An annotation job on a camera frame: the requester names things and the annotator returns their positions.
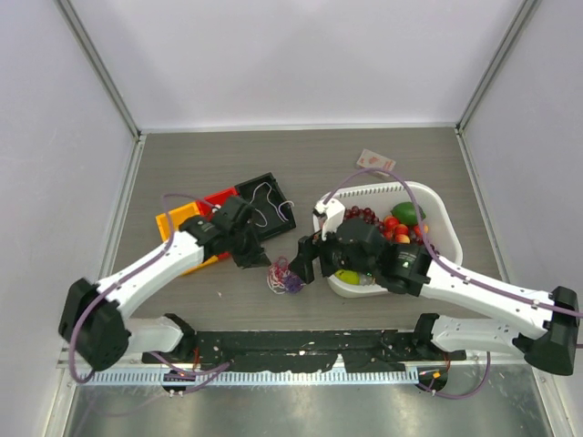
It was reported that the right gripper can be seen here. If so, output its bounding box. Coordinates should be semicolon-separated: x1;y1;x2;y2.
289;217;377;284

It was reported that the white cable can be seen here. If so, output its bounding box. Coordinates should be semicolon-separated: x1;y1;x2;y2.
245;180;295;229

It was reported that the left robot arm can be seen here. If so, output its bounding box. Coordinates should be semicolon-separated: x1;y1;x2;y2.
58;197;271;371

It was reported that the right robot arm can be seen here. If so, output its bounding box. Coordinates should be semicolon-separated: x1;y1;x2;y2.
290;218;580;376

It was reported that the black plastic bin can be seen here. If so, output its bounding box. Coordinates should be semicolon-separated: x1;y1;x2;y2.
234;173;296;241

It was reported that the small green apple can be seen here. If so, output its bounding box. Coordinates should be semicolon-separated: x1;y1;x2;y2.
334;269;360;286

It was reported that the dark red grape bunch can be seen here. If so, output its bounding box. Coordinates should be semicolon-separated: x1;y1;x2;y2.
343;206;385;233

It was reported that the red plastic bin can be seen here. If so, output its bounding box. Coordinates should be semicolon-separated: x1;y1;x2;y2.
196;187;239;267

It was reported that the yellow plastic bin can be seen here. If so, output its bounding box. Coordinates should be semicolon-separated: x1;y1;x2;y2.
156;201;220;276

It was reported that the green lime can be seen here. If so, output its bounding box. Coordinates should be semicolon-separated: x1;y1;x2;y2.
391;202;419;226

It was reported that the red white card box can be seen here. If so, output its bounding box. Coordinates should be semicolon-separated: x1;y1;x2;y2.
356;148;396;179

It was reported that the white plastic basket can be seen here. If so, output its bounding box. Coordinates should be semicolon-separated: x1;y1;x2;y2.
327;181;463;298

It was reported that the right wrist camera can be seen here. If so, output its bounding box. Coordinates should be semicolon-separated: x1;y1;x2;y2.
312;198;345;241

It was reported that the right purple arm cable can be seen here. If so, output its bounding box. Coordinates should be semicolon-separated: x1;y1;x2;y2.
323;168;583;402

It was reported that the slotted cable duct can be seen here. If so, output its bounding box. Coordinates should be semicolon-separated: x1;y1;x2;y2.
87;366;419;387

